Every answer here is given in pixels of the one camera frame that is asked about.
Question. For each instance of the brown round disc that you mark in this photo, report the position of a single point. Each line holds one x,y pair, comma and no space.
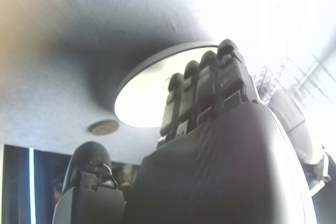
103,127

